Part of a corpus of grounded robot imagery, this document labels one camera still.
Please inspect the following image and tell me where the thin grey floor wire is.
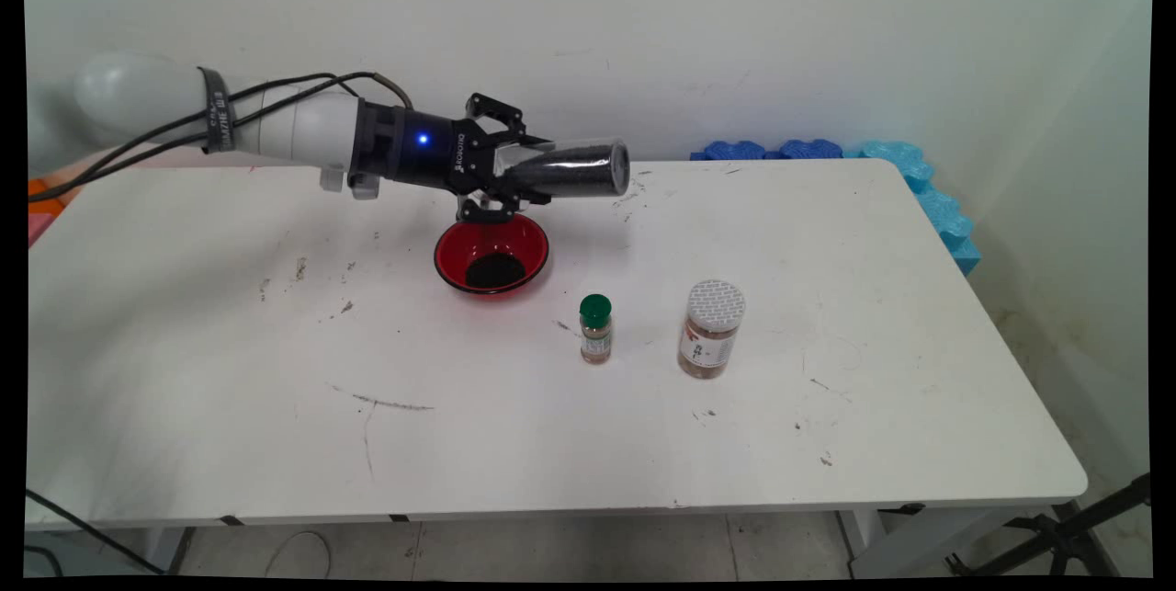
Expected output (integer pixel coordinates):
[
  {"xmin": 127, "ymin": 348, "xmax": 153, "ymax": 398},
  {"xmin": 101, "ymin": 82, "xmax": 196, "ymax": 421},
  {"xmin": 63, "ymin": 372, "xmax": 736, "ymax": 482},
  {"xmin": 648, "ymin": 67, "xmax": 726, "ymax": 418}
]
[{"xmin": 266, "ymin": 531, "xmax": 332, "ymax": 578}]

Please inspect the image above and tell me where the small green-capped spice bottle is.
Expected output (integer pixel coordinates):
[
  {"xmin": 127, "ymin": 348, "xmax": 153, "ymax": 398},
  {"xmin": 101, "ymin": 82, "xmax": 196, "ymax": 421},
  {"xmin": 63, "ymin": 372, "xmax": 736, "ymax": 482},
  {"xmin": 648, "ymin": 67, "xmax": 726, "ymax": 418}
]
[{"xmin": 579, "ymin": 294, "xmax": 614, "ymax": 366}]

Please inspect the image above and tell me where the grey velcro arm strap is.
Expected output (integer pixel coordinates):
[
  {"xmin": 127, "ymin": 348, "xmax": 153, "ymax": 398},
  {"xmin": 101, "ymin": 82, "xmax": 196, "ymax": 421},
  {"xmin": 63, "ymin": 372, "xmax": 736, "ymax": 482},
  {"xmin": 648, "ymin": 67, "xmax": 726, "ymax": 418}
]
[{"xmin": 198, "ymin": 67, "xmax": 235, "ymax": 153}]

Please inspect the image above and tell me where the white-lidded brown spice jar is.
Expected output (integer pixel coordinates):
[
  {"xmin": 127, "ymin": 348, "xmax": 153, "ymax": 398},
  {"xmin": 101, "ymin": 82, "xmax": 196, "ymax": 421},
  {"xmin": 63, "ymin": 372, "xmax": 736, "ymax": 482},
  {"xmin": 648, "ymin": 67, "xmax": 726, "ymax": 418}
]
[{"xmin": 677, "ymin": 279, "xmax": 746, "ymax": 381}]

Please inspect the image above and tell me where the white table leg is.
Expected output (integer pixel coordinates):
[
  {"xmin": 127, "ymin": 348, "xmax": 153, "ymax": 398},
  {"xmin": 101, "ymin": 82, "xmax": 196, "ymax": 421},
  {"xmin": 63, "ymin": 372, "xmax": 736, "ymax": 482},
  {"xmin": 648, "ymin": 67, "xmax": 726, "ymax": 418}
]
[
  {"xmin": 838, "ymin": 508, "xmax": 1057, "ymax": 578},
  {"xmin": 142, "ymin": 527, "xmax": 194, "ymax": 575}
]

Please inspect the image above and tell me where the pile of black seeds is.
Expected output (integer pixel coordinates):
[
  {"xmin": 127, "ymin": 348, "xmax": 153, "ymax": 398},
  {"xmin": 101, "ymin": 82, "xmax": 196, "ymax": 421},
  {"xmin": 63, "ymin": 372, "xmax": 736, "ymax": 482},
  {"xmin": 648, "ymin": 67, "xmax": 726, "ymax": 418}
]
[{"xmin": 464, "ymin": 251, "xmax": 527, "ymax": 290}]

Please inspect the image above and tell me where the black camera cable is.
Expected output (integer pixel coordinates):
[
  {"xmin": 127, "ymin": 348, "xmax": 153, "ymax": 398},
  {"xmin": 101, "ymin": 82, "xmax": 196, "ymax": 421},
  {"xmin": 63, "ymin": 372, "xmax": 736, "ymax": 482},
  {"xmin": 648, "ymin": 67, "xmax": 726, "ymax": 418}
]
[{"xmin": 28, "ymin": 72, "xmax": 361, "ymax": 204}]

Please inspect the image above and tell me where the black cable with metal plug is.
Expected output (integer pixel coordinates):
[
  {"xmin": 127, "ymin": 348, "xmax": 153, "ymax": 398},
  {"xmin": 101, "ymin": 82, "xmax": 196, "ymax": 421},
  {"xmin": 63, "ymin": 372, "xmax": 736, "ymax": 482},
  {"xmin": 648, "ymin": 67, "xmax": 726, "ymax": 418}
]
[{"xmin": 28, "ymin": 72, "xmax": 414, "ymax": 204}]

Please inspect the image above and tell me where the black tripod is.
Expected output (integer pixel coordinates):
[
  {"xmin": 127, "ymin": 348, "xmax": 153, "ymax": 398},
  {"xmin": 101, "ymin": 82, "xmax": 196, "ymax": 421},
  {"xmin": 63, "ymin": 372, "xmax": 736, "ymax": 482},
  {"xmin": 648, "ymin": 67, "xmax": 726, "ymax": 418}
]
[{"xmin": 946, "ymin": 473, "xmax": 1151, "ymax": 578}]

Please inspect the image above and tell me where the dark blue foam mat piece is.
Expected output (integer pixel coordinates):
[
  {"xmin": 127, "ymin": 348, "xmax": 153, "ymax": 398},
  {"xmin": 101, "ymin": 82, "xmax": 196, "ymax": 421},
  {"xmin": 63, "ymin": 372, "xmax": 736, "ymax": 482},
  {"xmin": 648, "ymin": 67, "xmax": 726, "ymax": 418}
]
[
  {"xmin": 691, "ymin": 141, "xmax": 767, "ymax": 162},
  {"xmin": 779, "ymin": 139, "xmax": 843, "ymax": 161}
]

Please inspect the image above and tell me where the orange foam mat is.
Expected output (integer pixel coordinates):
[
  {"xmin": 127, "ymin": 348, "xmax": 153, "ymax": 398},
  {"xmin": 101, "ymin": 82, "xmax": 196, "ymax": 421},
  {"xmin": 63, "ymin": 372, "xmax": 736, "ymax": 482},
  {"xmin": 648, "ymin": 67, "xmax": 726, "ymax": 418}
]
[{"xmin": 28, "ymin": 177, "xmax": 74, "ymax": 215}]

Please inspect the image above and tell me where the clear jar of black seeds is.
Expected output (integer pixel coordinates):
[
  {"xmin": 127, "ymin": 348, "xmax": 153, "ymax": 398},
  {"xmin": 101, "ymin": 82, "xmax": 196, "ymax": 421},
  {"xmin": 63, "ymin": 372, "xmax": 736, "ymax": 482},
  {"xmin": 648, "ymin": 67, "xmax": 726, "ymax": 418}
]
[{"xmin": 493, "ymin": 139, "xmax": 631, "ymax": 202}]

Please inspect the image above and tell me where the light blue foam mat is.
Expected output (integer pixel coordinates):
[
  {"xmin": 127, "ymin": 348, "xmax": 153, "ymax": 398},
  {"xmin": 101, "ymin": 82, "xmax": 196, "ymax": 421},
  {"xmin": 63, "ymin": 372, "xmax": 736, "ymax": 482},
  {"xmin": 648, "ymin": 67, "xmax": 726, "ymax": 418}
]
[{"xmin": 845, "ymin": 141, "xmax": 982, "ymax": 278}]

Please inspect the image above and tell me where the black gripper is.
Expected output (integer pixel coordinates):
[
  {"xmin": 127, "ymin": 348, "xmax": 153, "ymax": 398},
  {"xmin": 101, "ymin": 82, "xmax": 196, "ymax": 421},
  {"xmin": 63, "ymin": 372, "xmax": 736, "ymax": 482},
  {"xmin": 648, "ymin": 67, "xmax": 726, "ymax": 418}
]
[{"xmin": 347, "ymin": 93, "xmax": 557, "ymax": 224}]

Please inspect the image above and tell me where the black floor cable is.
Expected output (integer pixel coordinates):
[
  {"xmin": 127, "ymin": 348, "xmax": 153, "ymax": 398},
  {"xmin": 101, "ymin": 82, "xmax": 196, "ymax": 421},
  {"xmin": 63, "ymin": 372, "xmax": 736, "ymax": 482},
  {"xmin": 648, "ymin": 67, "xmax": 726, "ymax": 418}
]
[{"xmin": 26, "ymin": 488, "xmax": 166, "ymax": 576}]

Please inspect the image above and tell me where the red bowl with black rim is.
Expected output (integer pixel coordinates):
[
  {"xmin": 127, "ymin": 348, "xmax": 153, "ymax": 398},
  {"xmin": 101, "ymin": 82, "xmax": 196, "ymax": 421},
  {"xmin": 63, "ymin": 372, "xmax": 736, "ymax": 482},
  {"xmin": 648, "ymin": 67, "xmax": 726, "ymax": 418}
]
[{"xmin": 434, "ymin": 212, "xmax": 551, "ymax": 296}]

